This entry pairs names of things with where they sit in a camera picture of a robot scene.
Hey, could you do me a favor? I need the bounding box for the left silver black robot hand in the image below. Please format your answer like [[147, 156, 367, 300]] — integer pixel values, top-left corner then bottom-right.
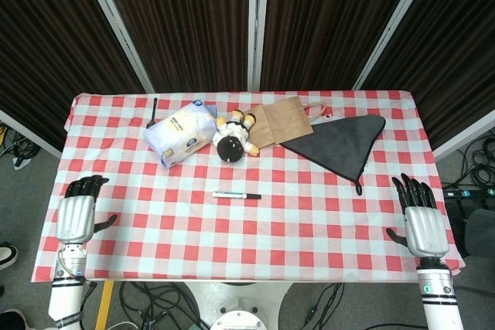
[[55, 174, 118, 246]]

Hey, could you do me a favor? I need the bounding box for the black haired plush doll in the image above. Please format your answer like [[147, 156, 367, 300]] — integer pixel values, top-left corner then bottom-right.
[[213, 109, 261, 164]]

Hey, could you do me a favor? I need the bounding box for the brown paper bag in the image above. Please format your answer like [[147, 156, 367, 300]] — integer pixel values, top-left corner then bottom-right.
[[245, 96, 334, 150]]

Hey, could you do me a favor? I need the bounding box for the white blue tissue pack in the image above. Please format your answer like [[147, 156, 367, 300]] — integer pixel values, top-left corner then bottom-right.
[[142, 98, 218, 169]]

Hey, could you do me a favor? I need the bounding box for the black power strip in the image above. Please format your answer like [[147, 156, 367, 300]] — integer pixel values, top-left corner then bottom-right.
[[442, 186, 495, 200]]

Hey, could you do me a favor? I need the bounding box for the dark grey chair seat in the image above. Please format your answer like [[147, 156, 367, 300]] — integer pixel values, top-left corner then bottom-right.
[[468, 209, 495, 258]]

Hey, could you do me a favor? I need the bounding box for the red white checkered tablecloth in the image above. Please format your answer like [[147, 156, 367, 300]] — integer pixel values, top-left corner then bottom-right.
[[29, 90, 467, 283]]

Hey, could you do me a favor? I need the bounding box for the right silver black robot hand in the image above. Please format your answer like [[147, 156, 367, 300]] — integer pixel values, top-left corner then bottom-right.
[[385, 173, 453, 258]]

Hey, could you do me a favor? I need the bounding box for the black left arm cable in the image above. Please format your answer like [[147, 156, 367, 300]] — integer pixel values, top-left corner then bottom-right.
[[81, 277, 98, 298]]

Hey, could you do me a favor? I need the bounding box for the white partition post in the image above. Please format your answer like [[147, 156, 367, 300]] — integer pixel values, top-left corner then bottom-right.
[[76, 0, 155, 94], [352, 0, 440, 90], [432, 127, 495, 162], [0, 108, 63, 159], [247, 0, 271, 91]]

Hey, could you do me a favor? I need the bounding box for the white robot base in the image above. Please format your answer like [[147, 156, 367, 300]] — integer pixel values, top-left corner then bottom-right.
[[181, 279, 295, 330]]

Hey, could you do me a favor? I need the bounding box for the dark grey cloth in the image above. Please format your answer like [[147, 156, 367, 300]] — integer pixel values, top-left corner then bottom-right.
[[280, 114, 387, 196]]

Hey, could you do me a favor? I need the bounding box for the black floor cable bundle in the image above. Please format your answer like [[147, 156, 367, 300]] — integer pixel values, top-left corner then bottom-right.
[[115, 281, 210, 330], [440, 136, 495, 192], [301, 281, 345, 330], [0, 123, 38, 171]]

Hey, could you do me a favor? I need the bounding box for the black plastic spoon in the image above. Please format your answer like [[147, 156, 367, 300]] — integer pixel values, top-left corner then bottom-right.
[[145, 97, 159, 129]]

